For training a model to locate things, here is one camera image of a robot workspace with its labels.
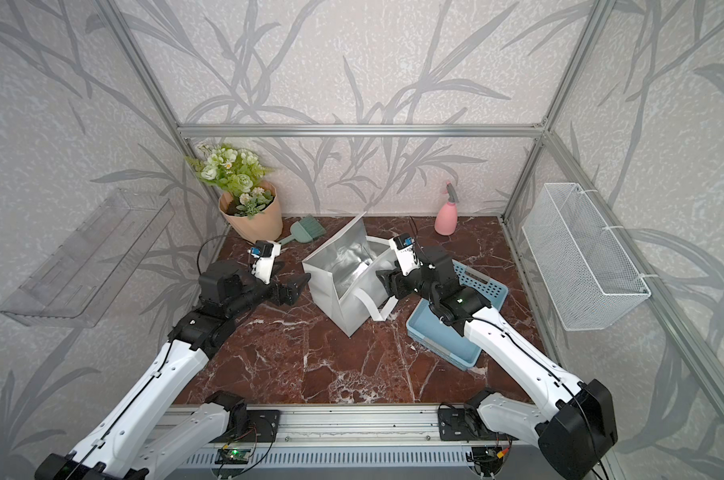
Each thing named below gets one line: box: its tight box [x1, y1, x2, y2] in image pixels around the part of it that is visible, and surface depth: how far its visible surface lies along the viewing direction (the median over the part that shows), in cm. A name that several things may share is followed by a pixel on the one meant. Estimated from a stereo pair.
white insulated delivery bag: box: [302, 211, 399, 338], surface depth 81 cm
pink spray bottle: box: [434, 181, 459, 236], surface depth 111 cm
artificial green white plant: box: [184, 143, 274, 218], surface depth 96 cm
